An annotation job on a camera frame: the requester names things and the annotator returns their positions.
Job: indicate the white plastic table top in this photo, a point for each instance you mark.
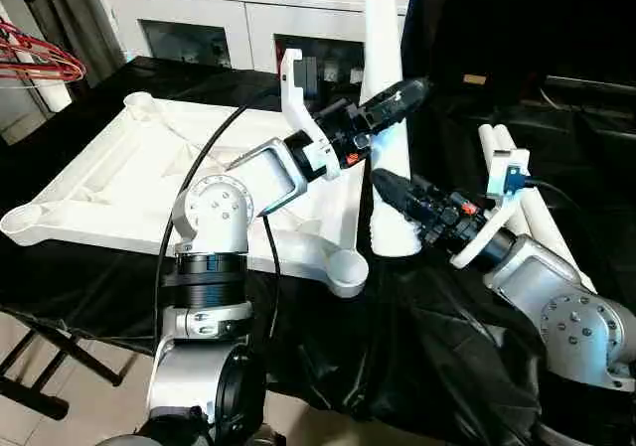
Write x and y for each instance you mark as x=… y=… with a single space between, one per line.
x=124 y=168

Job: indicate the black cabinet with gold label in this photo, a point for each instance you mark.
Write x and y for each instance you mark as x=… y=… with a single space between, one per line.
x=522 y=19

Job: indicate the black shiny mat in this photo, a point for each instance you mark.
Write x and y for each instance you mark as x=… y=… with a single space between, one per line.
x=348 y=366

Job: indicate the black flat bar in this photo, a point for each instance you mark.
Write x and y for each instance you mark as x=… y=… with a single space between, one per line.
x=591 y=82

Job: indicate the grey robot foot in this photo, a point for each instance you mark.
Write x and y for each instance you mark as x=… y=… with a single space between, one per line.
x=268 y=438

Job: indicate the grey curtain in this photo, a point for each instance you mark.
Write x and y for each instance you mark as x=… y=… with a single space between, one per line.
x=84 y=19

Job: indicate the red clothes hangers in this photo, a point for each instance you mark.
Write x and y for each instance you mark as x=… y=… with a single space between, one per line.
x=45 y=61

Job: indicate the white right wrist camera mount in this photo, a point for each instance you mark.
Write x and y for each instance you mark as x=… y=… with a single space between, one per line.
x=502 y=168

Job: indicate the white post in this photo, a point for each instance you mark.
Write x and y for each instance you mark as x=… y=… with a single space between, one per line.
x=52 y=93

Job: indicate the black folding table frame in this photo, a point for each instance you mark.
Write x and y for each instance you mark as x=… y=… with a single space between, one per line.
x=59 y=346

